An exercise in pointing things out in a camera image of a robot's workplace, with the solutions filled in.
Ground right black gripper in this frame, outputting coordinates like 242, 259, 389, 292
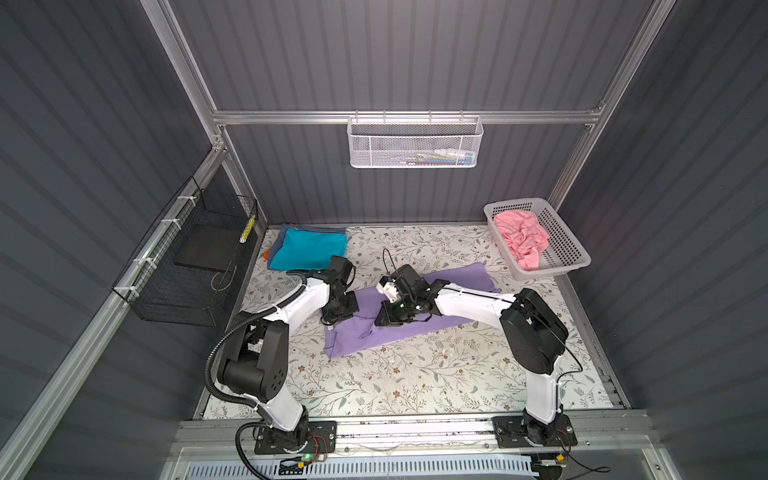
372, 294, 418, 325

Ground purple printed t shirt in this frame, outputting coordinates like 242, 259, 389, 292
322, 261, 500, 361

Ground white plastic laundry basket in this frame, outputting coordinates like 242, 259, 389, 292
483, 198, 591, 281

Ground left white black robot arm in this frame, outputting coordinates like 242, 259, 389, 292
204, 256, 358, 432

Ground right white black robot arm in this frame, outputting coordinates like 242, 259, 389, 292
375, 265, 569, 436

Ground folded teal t shirt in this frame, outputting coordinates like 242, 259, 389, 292
269, 227, 350, 274

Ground folded blue grey t shirt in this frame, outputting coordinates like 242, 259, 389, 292
266, 223, 349, 268

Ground yellow marker pen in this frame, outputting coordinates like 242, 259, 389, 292
239, 215, 256, 244

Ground pink crumpled t shirt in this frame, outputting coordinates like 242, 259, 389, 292
493, 210, 550, 271

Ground markers in white basket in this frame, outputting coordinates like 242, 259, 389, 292
394, 149, 476, 167

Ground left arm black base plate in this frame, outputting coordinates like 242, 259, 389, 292
252, 421, 337, 455

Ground black pad in wire basket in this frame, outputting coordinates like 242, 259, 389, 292
174, 225, 242, 272

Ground black corrugated cable hose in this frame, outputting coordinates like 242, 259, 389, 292
203, 268, 328, 480

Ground black wire wall basket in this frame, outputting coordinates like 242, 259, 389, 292
113, 179, 259, 327

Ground white wire mesh wall basket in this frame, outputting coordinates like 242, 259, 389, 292
346, 115, 484, 169

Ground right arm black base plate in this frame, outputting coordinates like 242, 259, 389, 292
492, 412, 578, 448

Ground white ventilated cable duct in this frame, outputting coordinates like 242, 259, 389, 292
179, 454, 538, 480

